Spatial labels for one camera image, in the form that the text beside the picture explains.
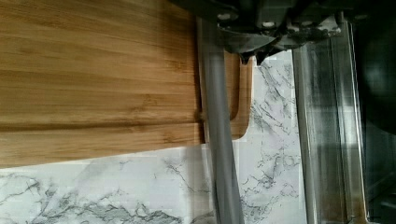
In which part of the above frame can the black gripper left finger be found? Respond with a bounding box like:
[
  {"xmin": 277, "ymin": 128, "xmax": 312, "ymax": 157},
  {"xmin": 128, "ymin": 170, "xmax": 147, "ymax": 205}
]
[{"xmin": 239, "ymin": 51, "xmax": 255, "ymax": 65}]

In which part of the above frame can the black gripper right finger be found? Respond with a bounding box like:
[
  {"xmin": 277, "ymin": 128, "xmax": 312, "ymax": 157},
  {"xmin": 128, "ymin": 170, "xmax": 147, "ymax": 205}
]
[{"xmin": 255, "ymin": 47, "xmax": 276, "ymax": 65}]

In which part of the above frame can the silver oven door handle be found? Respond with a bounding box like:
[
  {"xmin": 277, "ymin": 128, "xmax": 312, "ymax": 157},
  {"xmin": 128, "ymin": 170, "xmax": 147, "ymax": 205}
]
[{"xmin": 197, "ymin": 19, "xmax": 245, "ymax": 224}]

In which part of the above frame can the bamboo cutting board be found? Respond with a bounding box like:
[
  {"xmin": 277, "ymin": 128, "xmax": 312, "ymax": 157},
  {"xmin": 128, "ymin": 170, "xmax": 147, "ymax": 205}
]
[{"xmin": 0, "ymin": 0, "xmax": 254, "ymax": 170}]

